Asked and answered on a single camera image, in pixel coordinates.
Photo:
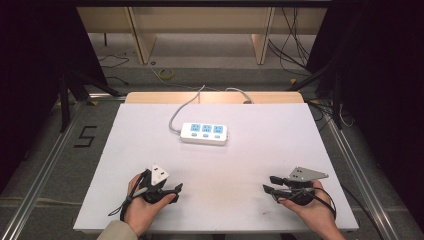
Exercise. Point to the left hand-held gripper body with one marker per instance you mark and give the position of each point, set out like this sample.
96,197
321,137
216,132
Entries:
154,190

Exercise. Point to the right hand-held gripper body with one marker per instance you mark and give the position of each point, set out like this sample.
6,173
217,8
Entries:
301,191

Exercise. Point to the white power strip blue sockets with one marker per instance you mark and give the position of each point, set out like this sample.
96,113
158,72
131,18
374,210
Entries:
204,137

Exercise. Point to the person's right hand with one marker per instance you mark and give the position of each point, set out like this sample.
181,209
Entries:
315,213

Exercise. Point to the person's left hand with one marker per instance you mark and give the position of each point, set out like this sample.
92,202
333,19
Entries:
140,213

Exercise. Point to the black metal stand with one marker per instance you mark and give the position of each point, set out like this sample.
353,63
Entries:
71,90
333,86

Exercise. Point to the yellow tape roll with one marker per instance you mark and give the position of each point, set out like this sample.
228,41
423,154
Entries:
165,74

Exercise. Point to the dark curtain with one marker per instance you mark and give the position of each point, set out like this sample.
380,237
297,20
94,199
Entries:
30,83
386,83

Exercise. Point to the aluminium floor rail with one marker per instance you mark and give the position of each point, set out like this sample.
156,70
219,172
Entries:
363,180
40,176

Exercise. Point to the light wooden desk frame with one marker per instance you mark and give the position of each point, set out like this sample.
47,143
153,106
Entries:
143,43

